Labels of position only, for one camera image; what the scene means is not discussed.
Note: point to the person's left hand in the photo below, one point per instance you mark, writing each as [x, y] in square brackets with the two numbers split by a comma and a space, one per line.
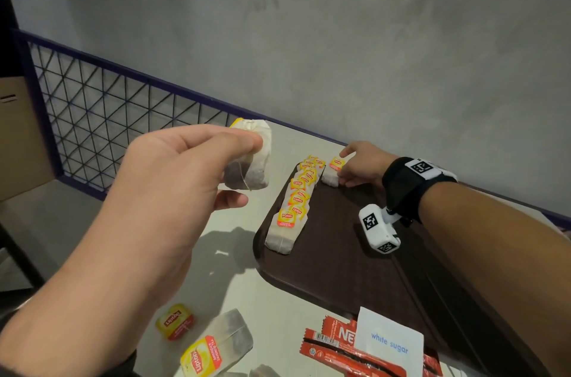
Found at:
[147, 220]

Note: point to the person's right hand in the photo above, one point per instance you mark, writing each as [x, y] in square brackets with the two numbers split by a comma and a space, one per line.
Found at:
[368, 165]

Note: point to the tea bag with yellow tag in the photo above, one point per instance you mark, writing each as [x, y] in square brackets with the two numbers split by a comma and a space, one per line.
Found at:
[331, 176]
[256, 167]

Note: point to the brown plastic tray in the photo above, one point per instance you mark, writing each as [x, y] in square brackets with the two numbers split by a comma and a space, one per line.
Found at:
[339, 265]

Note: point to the row of tea bags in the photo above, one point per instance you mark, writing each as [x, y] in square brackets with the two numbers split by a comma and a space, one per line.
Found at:
[285, 229]

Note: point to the pile of tea bags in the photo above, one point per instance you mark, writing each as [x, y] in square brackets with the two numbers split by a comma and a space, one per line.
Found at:
[223, 336]

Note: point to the pile of white sugar sachets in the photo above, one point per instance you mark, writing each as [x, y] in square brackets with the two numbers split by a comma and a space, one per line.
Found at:
[388, 341]

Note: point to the pile of red coffee sticks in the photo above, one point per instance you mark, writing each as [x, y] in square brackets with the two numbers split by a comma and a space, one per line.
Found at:
[330, 341]

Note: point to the person's right forearm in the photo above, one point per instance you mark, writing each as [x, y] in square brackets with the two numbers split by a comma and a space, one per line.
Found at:
[499, 256]

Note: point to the brown cardboard box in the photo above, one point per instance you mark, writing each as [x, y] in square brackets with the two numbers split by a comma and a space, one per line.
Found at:
[22, 140]

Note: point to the dark blue cabinet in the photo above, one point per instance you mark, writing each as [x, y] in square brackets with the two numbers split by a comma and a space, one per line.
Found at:
[5, 33]

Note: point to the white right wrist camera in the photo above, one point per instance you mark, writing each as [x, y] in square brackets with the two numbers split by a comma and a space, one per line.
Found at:
[379, 229]

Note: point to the black metal furniture frame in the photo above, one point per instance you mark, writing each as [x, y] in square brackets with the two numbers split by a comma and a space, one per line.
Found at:
[22, 256]

